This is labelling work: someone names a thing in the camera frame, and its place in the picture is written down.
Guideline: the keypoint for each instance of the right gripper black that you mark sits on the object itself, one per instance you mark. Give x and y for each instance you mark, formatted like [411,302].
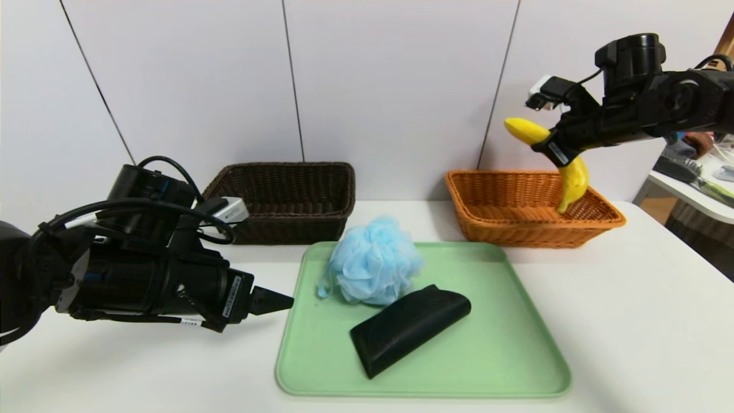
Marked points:
[555,152]

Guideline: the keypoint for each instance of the light green plastic tray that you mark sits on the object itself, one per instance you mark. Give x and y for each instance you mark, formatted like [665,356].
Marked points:
[504,355]

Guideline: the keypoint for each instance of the black hair brush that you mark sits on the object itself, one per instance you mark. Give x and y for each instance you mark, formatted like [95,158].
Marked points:
[674,170]

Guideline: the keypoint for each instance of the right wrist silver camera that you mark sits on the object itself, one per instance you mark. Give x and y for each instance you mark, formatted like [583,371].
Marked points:
[542,92]

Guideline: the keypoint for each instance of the orange wicker basket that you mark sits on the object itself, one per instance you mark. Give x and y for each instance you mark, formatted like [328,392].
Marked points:
[516,235]

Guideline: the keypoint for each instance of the green and black tool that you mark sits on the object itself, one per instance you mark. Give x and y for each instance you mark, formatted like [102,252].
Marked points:
[711,192]

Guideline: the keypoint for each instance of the dark brown wicker basket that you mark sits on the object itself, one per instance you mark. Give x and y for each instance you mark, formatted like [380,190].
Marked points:
[298,229]

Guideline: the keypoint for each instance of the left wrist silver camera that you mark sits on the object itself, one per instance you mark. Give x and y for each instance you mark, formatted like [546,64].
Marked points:
[234,209]

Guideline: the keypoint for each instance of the crumpled silver plastic bag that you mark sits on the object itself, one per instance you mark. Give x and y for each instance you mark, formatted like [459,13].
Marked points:
[725,143]

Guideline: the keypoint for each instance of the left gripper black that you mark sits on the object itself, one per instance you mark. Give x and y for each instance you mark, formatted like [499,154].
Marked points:
[236,298]

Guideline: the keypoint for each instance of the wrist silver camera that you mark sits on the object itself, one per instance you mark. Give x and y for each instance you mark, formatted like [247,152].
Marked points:
[234,209]
[542,92]

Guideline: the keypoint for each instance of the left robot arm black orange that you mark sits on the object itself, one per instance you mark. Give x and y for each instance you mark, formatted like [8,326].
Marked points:
[143,189]

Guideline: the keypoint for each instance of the wooden shelf unit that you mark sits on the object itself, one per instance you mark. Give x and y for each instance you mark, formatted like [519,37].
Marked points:
[727,34]

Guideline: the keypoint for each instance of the white side table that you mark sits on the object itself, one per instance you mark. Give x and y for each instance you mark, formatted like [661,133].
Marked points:
[679,192]

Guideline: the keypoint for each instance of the brown round plush item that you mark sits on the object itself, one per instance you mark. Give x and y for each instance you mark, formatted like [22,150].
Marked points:
[697,148]

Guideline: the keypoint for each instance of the yellow banana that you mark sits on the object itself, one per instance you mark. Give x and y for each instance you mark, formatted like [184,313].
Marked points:
[575,183]

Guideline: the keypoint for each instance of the black glasses case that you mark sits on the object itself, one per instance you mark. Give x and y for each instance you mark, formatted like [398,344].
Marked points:
[407,327]

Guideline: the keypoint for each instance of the dark gray folded cloth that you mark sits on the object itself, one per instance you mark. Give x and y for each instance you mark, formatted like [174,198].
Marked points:
[676,153]

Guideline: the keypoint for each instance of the light blue mesh bath loofah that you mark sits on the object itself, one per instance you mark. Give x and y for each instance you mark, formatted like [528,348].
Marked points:
[373,264]

